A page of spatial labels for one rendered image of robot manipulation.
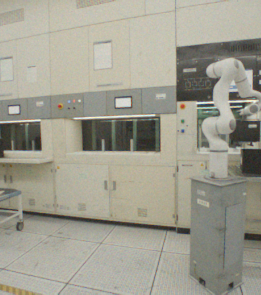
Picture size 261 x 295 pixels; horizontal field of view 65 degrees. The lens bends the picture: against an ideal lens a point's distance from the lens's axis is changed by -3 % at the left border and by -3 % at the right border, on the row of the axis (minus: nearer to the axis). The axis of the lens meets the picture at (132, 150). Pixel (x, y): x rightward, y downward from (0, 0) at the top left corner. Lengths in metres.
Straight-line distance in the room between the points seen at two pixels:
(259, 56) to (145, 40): 1.12
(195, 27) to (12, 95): 2.35
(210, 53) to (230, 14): 0.40
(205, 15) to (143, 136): 1.47
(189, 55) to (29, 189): 2.50
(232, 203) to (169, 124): 1.09
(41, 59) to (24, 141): 1.34
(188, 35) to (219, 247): 1.93
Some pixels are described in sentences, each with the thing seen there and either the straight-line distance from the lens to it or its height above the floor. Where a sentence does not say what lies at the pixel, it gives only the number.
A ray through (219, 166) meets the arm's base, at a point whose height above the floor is 0.85.
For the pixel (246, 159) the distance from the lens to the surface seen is 1.81.
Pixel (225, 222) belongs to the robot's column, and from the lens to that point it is 1.50.
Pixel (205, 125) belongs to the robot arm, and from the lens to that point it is 1.53.
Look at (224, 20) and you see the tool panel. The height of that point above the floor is 2.16.
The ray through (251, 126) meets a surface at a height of 1.12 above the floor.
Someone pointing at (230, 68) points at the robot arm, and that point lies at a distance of 1.54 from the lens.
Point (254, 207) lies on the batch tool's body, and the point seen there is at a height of 0.34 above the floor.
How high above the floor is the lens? 1.07
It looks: 4 degrees down
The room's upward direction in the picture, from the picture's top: 1 degrees counter-clockwise
